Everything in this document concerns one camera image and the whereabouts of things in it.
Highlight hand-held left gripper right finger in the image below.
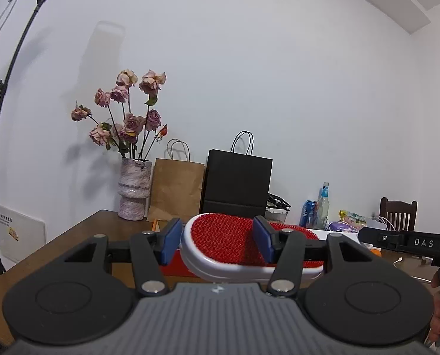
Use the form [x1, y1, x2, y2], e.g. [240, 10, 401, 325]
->
[252, 216, 376, 298]

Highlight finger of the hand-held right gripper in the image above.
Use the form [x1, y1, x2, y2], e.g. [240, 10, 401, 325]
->
[358, 225, 404, 251]

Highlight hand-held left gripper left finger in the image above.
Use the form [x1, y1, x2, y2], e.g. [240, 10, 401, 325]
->
[62, 218, 183, 297]

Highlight white brush red bristles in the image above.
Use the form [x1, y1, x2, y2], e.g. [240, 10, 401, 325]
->
[179, 212, 325, 282]

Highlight dark wooden chair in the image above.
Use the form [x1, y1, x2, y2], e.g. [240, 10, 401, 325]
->
[379, 197, 418, 232]

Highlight clear food container black lid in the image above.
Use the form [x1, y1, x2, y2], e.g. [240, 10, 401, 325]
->
[265, 193, 291, 224]

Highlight colourful snack packet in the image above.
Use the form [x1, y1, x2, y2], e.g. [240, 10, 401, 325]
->
[339, 210, 368, 226]

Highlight brown paper bag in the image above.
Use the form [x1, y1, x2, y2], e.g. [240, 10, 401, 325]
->
[146, 138, 206, 224]

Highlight blue drink can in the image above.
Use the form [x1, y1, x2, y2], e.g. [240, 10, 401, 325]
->
[300, 200, 318, 229]

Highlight black paper bag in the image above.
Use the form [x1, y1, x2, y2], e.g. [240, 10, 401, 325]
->
[199, 130, 273, 220]

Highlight pink speckled vase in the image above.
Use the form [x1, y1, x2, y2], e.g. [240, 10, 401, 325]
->
[117, 157, 153, 220]

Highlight clear glass bottle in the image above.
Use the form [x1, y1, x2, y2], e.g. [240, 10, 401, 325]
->
[316, 182, 331, 230]

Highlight dried pink rose bouquet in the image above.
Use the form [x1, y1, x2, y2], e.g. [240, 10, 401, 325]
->
[71, 68, 169, 161]

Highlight white charger cable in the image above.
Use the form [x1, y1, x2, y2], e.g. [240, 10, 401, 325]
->
[393, 257, 433, 282]

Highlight white wall panel cover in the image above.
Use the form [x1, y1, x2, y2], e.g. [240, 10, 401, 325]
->
[0, 203, 46, 264]

